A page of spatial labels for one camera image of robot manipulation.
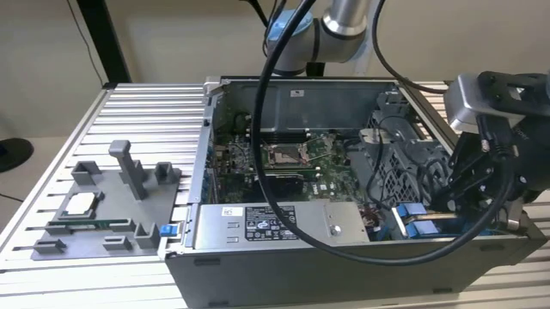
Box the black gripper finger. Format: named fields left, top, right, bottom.
left=457, top=163, right=516, bottom=225
left=432, top=134, right=496, bottom=214

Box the black disk wire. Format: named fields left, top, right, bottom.
left=417, top=156, right=453, bottom=202

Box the hard disk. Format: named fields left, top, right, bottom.
left=404, top=221, right=441, bottom=239
left=394, top=202, right=460, bottom=223

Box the grey perforated disk bay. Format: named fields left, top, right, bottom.
left=346, top=92, right=457, bottom=209

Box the green motherboard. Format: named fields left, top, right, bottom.
left=213, top=128, right=372, bottom=205

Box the metal socket cover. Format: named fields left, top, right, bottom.
left=304, top=133, right=342, bottom=162

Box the CPU socket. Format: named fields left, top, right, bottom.
left=266, top=143, right=313, bottom=169

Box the black graphics card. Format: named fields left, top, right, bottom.
left=248, top=173, right=306, bottom=203

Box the open dark grey PC case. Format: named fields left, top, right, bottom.
left=165, top=75, right=549, bottom=309

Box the silver power supply unit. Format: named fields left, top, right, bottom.
left=191, top=201, right=372, bottom=251

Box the blue case latch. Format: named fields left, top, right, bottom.
left=158, top=223, right=179, bottom=239

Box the grey parts rack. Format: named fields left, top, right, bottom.
left=30, top=140, right=185, bottom=261

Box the green RAM stick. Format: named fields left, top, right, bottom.
left=49, top=218, right=131, bottom=227

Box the silver CPU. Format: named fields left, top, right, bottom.
left=62, top=194, right=99, bottom=216

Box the black round stand foot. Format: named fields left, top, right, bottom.
left=0, top=137, right=35, bottom=173

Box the silver wrist bracket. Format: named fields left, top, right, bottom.
left=507, top=198, right=535, bottom=232

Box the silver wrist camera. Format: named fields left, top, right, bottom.
left=445, top=71, right=550, bottom=133

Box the thin black wire loop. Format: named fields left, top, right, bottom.
left=366, top=115, right=414, bottom=210

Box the coloured power wire bundle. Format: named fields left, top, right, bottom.
left=358, top=205, right=385, bottom=231

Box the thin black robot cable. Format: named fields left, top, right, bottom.
left=372, top=0, right=448, bottom=95

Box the black cable bundle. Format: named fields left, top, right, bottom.
left=245, top=0, right=286, bottom=28

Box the black upright frame post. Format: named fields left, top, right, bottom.
left=77, top=0, right=133, bottom=85

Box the thin black wall cable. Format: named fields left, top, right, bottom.
left=67, top=0, right=107, bottom=85

